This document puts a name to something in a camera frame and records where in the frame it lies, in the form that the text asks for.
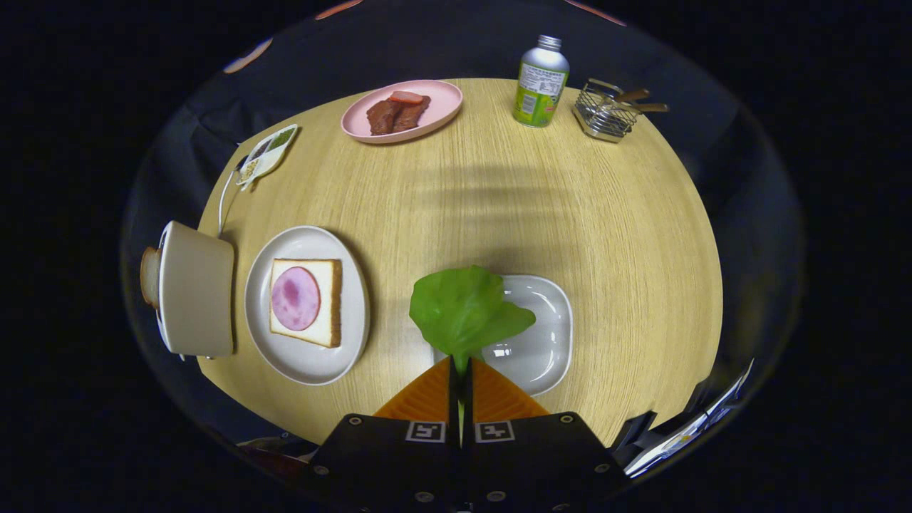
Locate white rounded rectangular dish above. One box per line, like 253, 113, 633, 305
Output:
435, 274, 574, 397

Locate green lettuce leaf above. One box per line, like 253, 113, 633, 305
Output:
409, 266, 537, 446

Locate silver bottle with green label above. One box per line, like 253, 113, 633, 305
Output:
513, 35, 571, 128

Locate pink ham slice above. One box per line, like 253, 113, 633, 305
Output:
271, 266, 321, 331

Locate toasted bread slice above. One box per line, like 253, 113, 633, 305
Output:
140, 246, 163, 309

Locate pink plate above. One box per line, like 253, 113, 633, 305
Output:
341, 79, 464, 145

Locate metal wire basket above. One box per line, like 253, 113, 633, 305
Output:
572, 78, 642, 143

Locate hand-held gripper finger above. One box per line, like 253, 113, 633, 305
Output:
306, 356, 464, 513
463, 356, 628, 513

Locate white divided dish of beans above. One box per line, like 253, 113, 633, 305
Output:
237, 124, 299, 192

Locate white bread slice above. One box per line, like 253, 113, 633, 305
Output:
269, 258, 343, 348

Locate white toaster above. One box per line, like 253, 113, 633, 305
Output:
157, 221, 236, 359

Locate brown meat slices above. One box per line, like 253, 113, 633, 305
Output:
366, 95, 432, 136

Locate round white plate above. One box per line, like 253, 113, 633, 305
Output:
244, 226, 371, 386

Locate white toaster cable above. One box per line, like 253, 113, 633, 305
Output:
217, 153, 247, 237

